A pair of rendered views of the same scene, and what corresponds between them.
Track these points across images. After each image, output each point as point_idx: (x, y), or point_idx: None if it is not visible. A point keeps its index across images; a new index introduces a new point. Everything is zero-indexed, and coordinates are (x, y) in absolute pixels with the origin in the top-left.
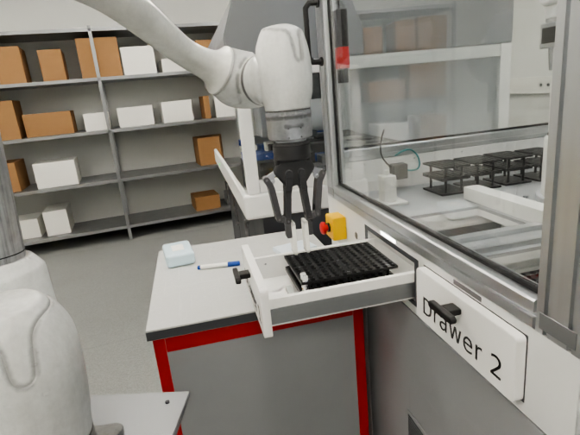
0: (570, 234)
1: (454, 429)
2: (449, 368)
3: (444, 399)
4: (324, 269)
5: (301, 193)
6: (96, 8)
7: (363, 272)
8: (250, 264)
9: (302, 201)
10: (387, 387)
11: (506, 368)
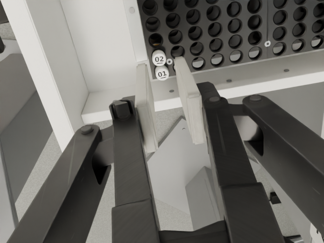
0: None
1: (276, 98)
2: (306, 118)
3: (286, 90)
4: (216, 6)
5: (219, 208)
6: None
7: (297, 52)
8: (9, 11)
9: (212, 164)
10: None
11: None
